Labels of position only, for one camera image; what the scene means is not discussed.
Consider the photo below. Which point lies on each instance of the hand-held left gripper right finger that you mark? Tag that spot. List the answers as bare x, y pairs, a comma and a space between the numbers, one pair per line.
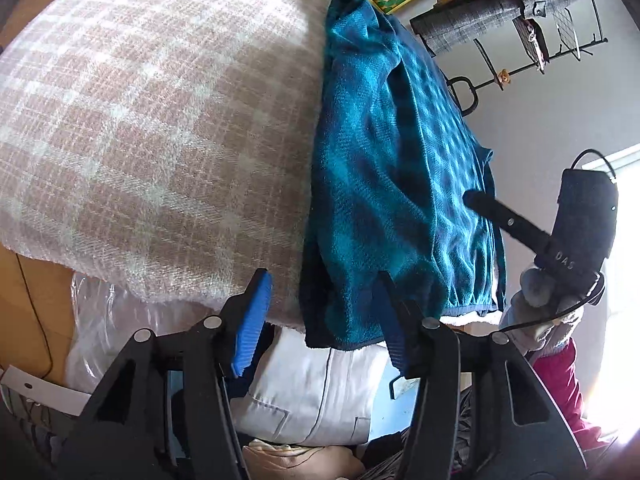
394, 327

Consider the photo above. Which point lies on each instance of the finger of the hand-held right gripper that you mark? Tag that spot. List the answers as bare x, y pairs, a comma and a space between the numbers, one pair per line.
505, 220

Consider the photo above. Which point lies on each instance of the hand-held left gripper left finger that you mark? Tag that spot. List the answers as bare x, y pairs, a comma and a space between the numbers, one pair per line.
250, 327

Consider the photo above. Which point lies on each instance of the teal plaid fleece jacket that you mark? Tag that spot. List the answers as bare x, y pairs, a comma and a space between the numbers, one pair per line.
390, 185

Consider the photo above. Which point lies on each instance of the person's right forearm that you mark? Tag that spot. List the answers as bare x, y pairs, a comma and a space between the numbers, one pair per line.
565, 390

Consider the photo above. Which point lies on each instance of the person's right hand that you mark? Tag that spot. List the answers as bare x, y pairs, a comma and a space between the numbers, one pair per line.
537, 292

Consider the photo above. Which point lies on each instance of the white garment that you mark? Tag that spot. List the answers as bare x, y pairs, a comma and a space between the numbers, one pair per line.
310, 390

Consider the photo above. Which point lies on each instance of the beige cloth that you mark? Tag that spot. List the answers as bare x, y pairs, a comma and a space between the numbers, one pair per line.
285, 457

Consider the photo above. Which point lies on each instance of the small orange bear figure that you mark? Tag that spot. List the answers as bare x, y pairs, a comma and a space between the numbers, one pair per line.
501, 78

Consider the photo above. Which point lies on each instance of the clear plastic bag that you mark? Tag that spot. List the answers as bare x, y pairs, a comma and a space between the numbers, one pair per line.
100, 320

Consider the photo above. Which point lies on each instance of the black metal rack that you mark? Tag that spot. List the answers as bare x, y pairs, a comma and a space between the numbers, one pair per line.
570, 53

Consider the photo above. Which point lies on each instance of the grey plaid coat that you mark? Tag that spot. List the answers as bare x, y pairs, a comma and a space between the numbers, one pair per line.
490, 15

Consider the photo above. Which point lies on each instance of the pink and white plaid blanket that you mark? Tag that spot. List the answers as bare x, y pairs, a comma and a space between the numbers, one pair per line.
150, 135

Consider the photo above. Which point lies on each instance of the white paper tag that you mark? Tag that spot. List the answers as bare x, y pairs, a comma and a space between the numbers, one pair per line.
35, 385

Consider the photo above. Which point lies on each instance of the grey striped cloth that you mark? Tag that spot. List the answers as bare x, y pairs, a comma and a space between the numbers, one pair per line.
27, 425

